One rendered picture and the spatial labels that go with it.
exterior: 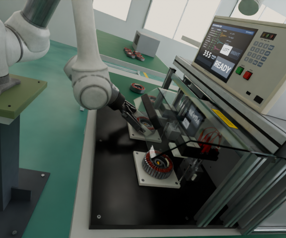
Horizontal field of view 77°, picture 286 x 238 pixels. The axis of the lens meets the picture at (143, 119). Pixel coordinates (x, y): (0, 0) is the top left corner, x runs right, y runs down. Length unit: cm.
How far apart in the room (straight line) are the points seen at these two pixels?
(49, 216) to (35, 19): 110
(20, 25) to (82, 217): 79
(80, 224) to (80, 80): 36
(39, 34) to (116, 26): 428
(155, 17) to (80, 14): 478
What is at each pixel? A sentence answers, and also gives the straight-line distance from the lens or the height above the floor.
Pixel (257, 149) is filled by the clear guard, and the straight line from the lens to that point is 46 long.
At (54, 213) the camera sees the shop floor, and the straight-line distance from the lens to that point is 142.
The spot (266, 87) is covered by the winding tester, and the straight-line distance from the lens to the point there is 56.
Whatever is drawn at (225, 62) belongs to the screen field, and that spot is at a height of 119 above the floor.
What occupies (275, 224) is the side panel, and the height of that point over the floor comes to 79.
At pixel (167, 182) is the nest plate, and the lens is 66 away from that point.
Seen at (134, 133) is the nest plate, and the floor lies 78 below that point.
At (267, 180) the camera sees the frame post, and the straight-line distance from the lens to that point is 58.
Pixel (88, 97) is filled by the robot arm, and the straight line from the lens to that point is 50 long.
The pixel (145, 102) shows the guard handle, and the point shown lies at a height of 106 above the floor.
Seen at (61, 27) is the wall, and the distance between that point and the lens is 530.
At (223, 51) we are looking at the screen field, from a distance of 73.
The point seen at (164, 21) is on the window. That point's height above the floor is 132.
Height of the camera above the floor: 122
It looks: 28 degrees down
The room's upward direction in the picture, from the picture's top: 22 degrees clockwise
